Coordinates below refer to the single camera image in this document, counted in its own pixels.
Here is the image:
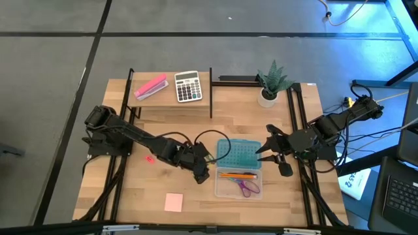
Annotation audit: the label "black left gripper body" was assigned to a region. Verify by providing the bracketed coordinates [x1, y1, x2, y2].
[174, 142, 212, 172]

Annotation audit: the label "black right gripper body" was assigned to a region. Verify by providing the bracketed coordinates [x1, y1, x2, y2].
[276, 128, 315, 164]

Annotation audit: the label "clear pencil case teal lid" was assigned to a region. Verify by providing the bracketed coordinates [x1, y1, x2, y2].
[214, 138, 263, 200]

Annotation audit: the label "orange pencil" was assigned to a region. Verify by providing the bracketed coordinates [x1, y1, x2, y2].
[219, 175, 259, 180]
[217, 173, 258, 178]

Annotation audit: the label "purple handled scissors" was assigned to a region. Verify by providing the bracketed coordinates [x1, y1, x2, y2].
[227, 177, 261, 198]

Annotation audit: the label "pink sticky note pad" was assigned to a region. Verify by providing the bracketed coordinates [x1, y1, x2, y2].
[163, 192, 184, 213]

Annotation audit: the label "potted snake plant white pot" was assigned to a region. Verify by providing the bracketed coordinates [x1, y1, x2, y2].
[256, 59, 297, 108]

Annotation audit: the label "wooden desk shelf black legs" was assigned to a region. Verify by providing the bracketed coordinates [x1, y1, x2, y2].
[125, 67, 214, 120]

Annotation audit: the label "white desk calculator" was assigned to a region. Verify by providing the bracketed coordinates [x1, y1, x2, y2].
[174, 70, 203, 103]

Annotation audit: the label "white box blue print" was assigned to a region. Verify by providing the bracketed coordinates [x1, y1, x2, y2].
[337, 151, 372, 201]

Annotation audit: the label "pink stapler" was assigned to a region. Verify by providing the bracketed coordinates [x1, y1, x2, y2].
[133, 72, 170, 101]

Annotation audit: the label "dark monitor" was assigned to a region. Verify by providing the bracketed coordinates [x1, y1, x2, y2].
[396, 82, 418, 167]

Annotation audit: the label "black laptop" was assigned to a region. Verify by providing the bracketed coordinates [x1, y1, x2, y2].
[368, 155, 418, 234]

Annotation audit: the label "dark floor stand foot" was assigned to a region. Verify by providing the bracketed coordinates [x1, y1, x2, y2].
[0, 142, 25, 157]

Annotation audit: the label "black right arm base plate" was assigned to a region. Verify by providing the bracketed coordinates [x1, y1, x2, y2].
[293, 129, 338, 161]

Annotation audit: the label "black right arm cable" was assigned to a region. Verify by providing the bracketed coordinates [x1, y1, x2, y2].
[295, 130, 347, 174]

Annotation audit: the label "yellow extension cord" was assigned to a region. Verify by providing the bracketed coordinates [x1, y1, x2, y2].
[342, 91, 410, 108]

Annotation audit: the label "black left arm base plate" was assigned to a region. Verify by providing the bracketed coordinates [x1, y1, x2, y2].
[81, 133, 133, 157]

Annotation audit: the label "grey floor cable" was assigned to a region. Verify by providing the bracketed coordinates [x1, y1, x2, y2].
[354, 117, 418, 151]

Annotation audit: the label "black desk leg frame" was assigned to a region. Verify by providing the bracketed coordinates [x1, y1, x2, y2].
[351, 0, 418, 89]

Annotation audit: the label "tan floor cable black plug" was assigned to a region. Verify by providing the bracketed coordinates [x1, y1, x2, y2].
[318, 0, 369, 27]

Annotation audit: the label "black aluminium table frame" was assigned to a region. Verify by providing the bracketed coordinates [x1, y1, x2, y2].
[0, 67, 418, 235]

